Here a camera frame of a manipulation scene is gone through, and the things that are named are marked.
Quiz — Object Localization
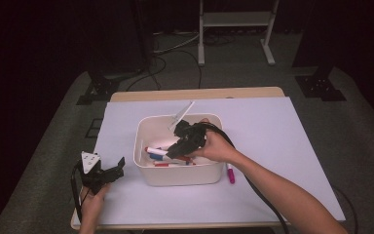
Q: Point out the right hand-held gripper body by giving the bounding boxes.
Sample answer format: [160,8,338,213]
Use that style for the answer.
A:
[168,100,208,152]

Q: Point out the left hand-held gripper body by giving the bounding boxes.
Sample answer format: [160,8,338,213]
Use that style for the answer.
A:
[78,151,112,196]

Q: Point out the brown marker pen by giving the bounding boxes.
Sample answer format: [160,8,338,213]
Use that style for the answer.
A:
[144,146,170,157]

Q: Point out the white plastic storage box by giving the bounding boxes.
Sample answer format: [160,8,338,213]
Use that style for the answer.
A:
[132,112,228,187]

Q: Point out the person's left hand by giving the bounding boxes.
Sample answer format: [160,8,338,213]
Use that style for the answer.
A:
[79,183,110,225]

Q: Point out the person's right hand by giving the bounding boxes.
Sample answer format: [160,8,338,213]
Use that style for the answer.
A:
[190,118,242,165]

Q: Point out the magenta marker pen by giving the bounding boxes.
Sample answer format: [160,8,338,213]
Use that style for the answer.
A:
[226,162,237,185]

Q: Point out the light purple table mat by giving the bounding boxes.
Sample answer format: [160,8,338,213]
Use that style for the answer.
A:
[93,96,347,226]

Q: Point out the black stand base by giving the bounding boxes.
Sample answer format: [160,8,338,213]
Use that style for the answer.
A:
[76,62,122,106]
[294,66,348,102]

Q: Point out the white metal stand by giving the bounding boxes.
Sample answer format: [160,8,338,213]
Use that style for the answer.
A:
[197,0,281,67]

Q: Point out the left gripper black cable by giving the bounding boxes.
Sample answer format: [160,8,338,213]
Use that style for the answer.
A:
[69,161,86,225]

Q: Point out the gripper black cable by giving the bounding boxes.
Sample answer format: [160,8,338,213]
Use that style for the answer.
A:
[69,161,86,225]
[205,122,360,234]

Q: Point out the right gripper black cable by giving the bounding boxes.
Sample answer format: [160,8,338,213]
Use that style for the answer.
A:
[205,122,360,234]

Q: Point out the black floor cable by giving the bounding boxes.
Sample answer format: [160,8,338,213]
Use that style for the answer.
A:
[126,48,204,92]

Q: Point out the grey floor cable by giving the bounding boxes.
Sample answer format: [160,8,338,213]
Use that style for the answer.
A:
[152,30,203,55]

